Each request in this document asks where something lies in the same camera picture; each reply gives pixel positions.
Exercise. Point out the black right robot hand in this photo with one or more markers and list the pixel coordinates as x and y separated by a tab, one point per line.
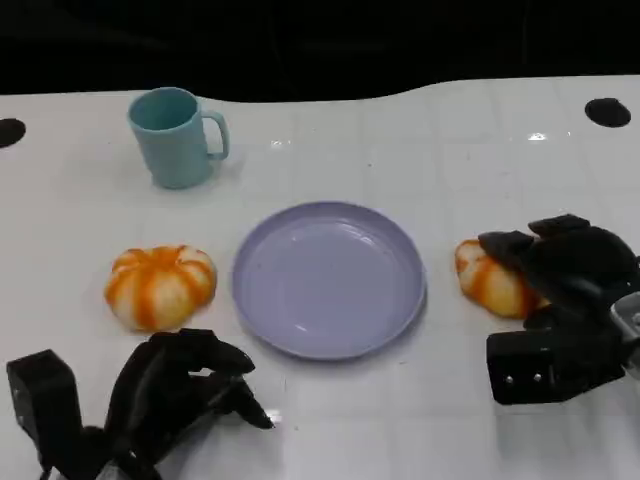
580	265

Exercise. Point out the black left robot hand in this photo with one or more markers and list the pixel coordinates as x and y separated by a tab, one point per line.
155	385

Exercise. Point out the orange white toy bread roll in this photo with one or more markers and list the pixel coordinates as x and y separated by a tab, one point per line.
487	290
157	290

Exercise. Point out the black table grommet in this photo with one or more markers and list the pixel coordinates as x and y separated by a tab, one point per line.
607	112
10	132

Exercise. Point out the lilac plate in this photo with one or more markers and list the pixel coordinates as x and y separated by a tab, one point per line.
325	280

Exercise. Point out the pale green mug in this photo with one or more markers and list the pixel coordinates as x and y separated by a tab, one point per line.
172	148

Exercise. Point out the black backdrop cloth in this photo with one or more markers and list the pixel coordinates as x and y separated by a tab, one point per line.
320	45

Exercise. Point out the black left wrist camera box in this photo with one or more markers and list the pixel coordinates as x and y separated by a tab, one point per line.
42	395

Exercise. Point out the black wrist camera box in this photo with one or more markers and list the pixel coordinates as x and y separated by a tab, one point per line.
42	395
525	367

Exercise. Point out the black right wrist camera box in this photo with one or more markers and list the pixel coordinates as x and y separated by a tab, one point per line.
525	367

